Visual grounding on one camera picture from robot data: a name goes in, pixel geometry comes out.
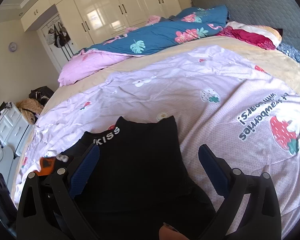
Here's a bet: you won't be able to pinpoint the black IKISS long-sleeve shirt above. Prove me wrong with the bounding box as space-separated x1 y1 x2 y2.
54 116 216 239

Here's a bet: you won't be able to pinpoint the right hand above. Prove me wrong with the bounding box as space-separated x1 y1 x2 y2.
159 223 189 240

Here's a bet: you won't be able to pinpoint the white drawer cabinet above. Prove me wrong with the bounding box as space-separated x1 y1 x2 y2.
0 102 32 157

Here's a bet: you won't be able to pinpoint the pink strawberry print quilt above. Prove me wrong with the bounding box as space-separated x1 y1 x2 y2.
12 46 300 237

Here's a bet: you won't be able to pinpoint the tan fuzzy garment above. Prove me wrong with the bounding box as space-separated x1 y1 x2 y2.
15 98 44 125

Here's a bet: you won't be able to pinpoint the black bag on floor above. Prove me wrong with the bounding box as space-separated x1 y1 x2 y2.
29 86 54 106

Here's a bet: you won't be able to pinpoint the beige bed sheet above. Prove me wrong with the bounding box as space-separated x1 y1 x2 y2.
9 36 300 201

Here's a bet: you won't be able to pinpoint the blue patterned pillow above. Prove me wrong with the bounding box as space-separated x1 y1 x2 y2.
277 43 300 64

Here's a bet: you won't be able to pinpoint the white door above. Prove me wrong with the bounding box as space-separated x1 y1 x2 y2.
37 14 78 73

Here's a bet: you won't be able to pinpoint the hanging bags on door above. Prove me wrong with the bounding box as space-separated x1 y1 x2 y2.
46 22 70 48

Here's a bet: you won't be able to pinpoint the red and cream pillow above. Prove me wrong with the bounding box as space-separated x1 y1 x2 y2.
217 21 282 50

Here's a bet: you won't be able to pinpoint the cream glossy wardrobe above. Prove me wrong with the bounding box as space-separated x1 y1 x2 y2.
21 0 181 49

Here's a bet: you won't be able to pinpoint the blue floral duvet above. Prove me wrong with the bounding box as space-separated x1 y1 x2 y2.
58 5 228 87

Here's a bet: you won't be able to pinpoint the grey quilted headboard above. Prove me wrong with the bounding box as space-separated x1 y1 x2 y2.
191 0 300 50

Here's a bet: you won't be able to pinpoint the round wall clock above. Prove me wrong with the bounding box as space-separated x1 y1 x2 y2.
8 42 17 53

